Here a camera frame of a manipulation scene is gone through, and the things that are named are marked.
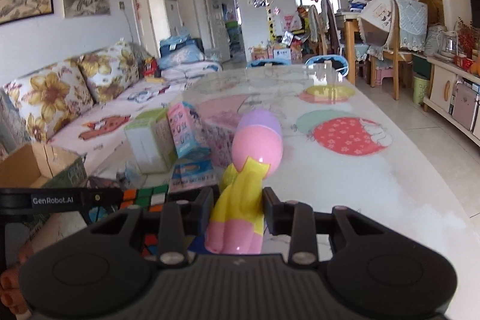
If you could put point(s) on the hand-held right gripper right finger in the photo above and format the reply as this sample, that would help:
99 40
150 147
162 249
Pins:
273 217

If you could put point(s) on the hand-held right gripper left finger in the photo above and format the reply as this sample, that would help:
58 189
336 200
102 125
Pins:
202 215

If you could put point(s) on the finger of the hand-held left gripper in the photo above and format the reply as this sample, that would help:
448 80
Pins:
103 199

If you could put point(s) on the pink yellow plastic toy figure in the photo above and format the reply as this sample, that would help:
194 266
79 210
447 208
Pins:
240 207

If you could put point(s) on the multicolour puzzle cube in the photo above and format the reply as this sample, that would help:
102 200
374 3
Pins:
150 194

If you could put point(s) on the light pink patterned box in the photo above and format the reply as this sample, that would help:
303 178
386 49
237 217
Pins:
219 143

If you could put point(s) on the pink box with cartoon figures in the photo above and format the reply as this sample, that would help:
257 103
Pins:
187 132

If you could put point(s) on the person's left hand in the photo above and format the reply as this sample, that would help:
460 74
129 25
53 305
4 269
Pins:
9 290

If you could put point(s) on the green box at edge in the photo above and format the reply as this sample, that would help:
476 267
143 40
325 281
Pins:
22 164

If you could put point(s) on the flat blue box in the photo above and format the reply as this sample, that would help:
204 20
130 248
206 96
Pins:
191 173

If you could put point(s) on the green white carton box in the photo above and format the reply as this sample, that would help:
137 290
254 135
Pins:
150 143

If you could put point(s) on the cartoon print tablecloth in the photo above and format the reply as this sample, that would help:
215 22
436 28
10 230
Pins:
337 173

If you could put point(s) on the sofa with cartoon cover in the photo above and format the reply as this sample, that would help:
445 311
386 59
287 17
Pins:
112 110

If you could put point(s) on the floral cushion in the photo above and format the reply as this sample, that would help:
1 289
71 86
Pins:
108 72
48 98

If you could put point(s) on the blue chair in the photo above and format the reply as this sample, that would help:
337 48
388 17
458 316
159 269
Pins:
268 63
326 61

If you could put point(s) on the stack of folded blue bedding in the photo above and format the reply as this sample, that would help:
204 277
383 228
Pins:
180 51

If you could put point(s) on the pink plastic stool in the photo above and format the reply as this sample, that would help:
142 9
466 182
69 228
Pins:
383 75

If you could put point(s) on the white red plastic bag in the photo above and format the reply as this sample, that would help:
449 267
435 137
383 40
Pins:
291 22

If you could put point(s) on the green waste bin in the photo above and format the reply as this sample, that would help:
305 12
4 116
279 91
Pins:
421 89

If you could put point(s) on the wooden dining table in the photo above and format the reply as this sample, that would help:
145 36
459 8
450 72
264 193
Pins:
350 31

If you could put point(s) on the cream sideboard cabinet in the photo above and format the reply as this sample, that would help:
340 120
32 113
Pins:
442 95

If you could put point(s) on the silver box appliance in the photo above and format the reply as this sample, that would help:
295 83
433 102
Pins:
465 106

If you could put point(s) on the cartoon print cardboard box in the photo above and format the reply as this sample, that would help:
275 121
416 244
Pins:
377 18

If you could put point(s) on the teal lace cover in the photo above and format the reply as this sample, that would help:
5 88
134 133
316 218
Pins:
410 23

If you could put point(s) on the glass jar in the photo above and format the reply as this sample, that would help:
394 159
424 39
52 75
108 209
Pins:
449 44

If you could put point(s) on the bag of oranges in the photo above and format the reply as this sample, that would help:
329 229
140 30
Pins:
475 68

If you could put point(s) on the red flower bouquet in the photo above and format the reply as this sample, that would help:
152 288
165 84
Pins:
466 36

